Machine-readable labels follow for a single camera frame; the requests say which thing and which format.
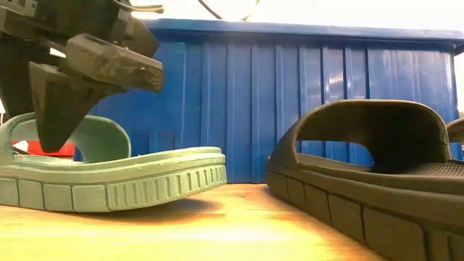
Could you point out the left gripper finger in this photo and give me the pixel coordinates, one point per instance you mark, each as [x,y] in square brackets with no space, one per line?
[108,63]
[58,108]

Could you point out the green rubber slide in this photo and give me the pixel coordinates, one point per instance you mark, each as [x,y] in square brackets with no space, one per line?
[108,170]

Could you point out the red storage bin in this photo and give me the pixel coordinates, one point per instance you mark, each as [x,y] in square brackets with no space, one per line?
[67,149]

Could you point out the blue plastic bin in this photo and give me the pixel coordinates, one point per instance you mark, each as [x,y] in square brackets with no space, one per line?
[235,108]

